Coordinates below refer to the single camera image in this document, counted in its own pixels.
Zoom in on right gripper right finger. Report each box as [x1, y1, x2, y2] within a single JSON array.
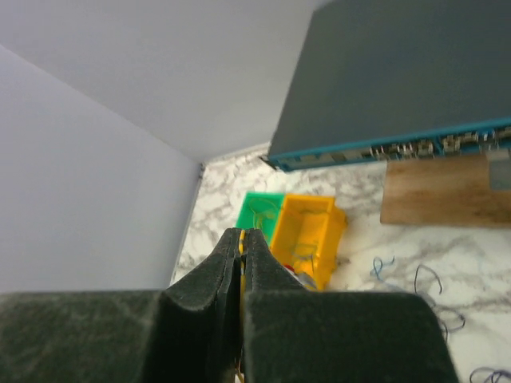
[[243, 230, 458, 382]]

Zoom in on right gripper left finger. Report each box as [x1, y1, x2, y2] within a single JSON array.
[[1, 229, 242, 382]]

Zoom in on purple wire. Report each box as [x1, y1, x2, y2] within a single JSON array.
[[413, 263, 511, 383]]

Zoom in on orange plastic bin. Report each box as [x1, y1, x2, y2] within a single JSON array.
[[270, 194, 347, 290]]

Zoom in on green plastic bin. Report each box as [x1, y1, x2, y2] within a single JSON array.
[[236, 191, 285, 245]]

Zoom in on wooden board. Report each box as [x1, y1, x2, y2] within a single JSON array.
[[380, 155, 510, 228]]

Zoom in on grey network switch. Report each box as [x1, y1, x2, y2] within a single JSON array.
[[263, 1, 510, 172]]

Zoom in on grey metal stand bracket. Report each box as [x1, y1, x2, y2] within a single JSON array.
[[486, 150, 511, 191]]

